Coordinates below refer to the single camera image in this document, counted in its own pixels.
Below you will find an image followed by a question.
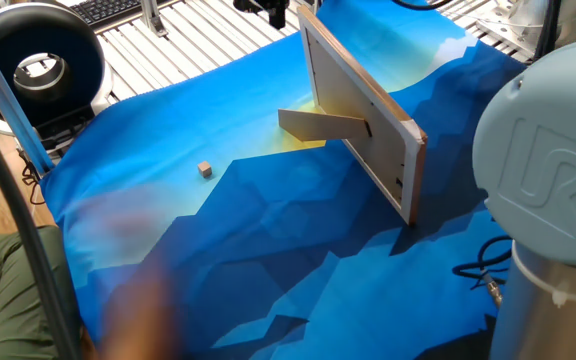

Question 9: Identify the wooden picture frame with stand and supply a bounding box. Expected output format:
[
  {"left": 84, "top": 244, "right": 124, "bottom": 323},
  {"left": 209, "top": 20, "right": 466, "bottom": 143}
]
[{"left": 277, "top": 4, "right": 429, "bottom": 227}]

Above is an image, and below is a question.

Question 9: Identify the person's bare forearm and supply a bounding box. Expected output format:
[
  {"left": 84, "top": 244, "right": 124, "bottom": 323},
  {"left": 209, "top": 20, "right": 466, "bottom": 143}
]
[{"left": 98, "top": 259, "right": 185, "bottom": 360}]

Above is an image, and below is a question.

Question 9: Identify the blue mountain print cloth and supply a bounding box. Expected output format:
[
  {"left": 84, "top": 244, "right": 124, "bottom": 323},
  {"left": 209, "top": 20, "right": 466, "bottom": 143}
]
[{"left": 39, "top": 0, "right": 528, "bottom": 360}]

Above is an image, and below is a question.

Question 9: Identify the black keyboard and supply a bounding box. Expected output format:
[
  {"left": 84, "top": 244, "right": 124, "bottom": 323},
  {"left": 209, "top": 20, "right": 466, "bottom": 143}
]
[{"left": 69, "top": 0, "right": 145, "bottom": 27}]

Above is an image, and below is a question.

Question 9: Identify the silver metal plate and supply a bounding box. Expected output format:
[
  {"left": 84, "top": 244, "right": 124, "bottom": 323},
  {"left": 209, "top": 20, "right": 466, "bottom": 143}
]
[{"left": 473, "top": 0, "right": 552, "bottom": 57}]

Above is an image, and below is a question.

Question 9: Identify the green trouser leg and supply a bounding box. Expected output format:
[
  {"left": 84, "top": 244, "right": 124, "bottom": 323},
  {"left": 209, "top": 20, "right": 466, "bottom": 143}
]
[{"left": 0, "top": 224, "right": 85, "bottom": 360}]

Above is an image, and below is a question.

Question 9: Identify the silver upright post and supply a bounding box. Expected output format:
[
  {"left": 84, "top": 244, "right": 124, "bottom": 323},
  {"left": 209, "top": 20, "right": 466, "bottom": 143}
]
[{"left": 139, "top": 0, "right": 170, "bottom": 38}]

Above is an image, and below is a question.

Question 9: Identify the black cable with metal plug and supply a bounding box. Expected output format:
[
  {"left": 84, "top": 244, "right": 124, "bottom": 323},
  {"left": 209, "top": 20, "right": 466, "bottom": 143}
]
[{"left": 451, "top": 234, "right": 514, "bottom": 307}]

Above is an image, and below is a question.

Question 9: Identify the black hose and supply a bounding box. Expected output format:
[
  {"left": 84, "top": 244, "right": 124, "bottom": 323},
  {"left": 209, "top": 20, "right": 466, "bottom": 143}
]
[{"left": 0, "top": 98, "right": 83, "bottom": 360}]

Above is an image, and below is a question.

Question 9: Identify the black ring-shaped device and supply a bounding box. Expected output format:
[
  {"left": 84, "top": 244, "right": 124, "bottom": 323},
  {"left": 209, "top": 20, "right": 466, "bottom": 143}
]
[{"left": 0, "top": 1, "right": 115, "bottom": 137}]

